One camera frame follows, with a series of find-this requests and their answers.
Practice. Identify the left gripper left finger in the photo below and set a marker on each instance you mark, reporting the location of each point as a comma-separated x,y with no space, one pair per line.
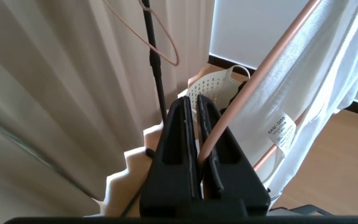
169,174

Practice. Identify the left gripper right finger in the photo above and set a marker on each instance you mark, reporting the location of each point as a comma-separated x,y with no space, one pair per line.
238,186

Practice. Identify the pink clothes hanger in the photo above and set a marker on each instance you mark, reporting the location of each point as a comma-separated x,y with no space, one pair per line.
259,73
176,63

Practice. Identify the white printed t-shirt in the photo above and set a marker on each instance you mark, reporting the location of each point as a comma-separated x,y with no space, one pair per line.
306,77

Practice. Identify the white laundry basket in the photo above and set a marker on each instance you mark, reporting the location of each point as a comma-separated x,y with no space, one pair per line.
210,90

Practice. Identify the black clothes rack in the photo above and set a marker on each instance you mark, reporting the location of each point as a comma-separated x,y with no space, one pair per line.
154,62

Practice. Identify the beige curtain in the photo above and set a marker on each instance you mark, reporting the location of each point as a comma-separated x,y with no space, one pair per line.
57,93

